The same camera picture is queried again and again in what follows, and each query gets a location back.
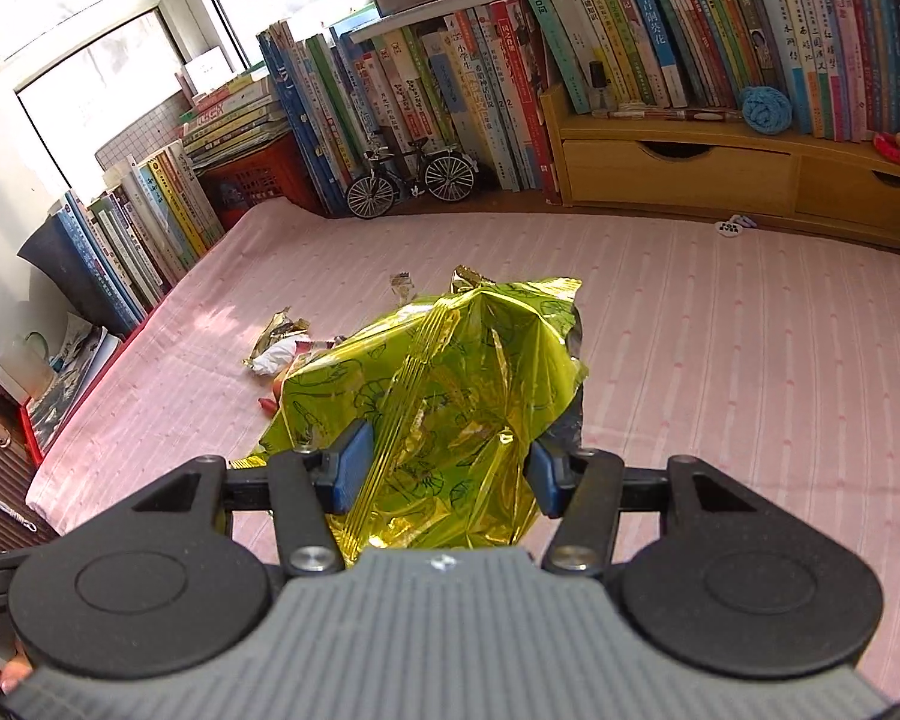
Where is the pen with red pattern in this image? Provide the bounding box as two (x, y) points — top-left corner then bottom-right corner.
(591, 108), (743, 123)

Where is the pink striped tablecloth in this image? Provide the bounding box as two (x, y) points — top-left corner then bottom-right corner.
(26, 202), (900, 698)

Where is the gold wrapper piece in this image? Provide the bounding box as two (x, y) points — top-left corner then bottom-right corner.
(450, 265), (500, 295)

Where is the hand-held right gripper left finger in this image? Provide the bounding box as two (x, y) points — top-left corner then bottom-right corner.
(131, 418), (377, 580)

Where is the pile of magazines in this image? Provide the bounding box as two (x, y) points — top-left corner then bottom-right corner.
(26, 313), (125, 455)

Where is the white and gold crumpled wrapper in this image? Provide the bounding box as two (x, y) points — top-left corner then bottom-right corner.
(241, 306), (335, 377)

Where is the blue yarn ball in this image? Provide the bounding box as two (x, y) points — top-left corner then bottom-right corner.
(739, 85), (797, 136)

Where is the small bottle with black cap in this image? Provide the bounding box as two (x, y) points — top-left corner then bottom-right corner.
(587, 60), (614, 111)

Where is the white framed window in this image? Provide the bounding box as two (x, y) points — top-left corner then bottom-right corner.
(0, 0), (451, 166)

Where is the gold foil bag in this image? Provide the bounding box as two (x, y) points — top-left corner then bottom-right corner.
(229, 277), (590, 567)

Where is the red plastic crate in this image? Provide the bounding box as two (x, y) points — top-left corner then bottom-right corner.
(195, 131), (320, 230)

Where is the white card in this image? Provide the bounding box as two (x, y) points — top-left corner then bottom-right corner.
(180, 47), (231, 93)

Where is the black model bicycle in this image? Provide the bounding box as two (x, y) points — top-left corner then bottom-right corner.
(345, 131), (477, 220)

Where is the stack of flat books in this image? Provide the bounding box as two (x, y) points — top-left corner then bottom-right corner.
(178, 66), (290, 170)

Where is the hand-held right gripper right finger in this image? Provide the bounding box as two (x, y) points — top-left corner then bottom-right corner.
(525, 437), (767, 580)

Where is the grid cutting mat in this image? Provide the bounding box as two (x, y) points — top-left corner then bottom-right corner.
(94, 88), (196, 182)

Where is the black board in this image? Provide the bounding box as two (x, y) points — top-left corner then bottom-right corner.
(19, 214), (125, 335)

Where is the wooden drawer organizer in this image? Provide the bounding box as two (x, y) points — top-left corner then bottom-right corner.
(540, 84), (900, 256)

